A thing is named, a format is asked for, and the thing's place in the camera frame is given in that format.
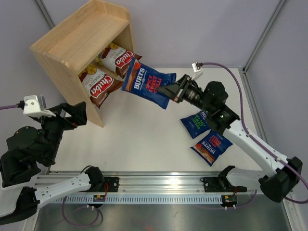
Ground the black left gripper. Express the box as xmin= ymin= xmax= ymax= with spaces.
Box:
xmin=35 ymin=101 xmax=88 ymax=163

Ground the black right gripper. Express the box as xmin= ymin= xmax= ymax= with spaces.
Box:
xmin=157 ymin=75 xmax=213 ymax=115

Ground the brown Chuba cassava chips bag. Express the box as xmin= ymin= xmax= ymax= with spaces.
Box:
xmin=78 ymin=64 xmax=123 ymax=109

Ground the blue Burts spicy chilli bag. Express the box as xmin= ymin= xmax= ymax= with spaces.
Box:
xmin=122 ymin=58 xmax=177 ymax=109

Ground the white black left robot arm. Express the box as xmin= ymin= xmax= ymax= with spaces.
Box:
xmin=0 ymin=100 xmax=104 ymax=225

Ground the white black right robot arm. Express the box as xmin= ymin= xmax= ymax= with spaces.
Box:
xmin=157 ymin=75 xmax=303 ymax=203

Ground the light wooden shelf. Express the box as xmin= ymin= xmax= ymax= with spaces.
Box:
xmin=30 ymin=0 xmax=134 ymax=127

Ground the blue Burts sea salt bag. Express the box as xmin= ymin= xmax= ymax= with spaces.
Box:
xmin=180 ymin=111 xmax=210 ymax=139

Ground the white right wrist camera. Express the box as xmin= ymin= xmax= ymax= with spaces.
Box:
xmin=192 ymin=62 xmax=203 ymax=80

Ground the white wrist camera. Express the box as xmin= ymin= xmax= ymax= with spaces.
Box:
xmin=192 ymin=62 xmax=203 ymax=80
xmin=23 ymin=95 xmax=56 ymax=118

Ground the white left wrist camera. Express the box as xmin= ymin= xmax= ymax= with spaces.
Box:
xmin=23 ymin=95 xmax=56 ymax=118

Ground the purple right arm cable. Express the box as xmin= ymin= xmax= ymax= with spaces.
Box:
xmin=193 ymin=62 xmax=308 ymax=210

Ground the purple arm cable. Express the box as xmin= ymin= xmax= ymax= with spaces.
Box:
xmin=193 ymin=62 xmax=308 ymax=210
xmin=0 ymin=103 xmax=103 ymax=227

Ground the aluminium frame post right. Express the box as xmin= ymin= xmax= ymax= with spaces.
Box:
xmin=243 ymin=0 xmax=288 ymax=73

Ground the aluminium mounting rail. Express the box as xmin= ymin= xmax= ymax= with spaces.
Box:
xmin=31 ymin=171 xmax=293 ymax=193

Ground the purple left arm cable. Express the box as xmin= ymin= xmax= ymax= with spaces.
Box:
xmin=0 ymin=103 xmax=103 ymax=227

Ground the white slotted cable duct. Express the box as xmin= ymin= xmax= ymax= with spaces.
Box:
xmin=55 ymin=194 xmax=238 ymax=205

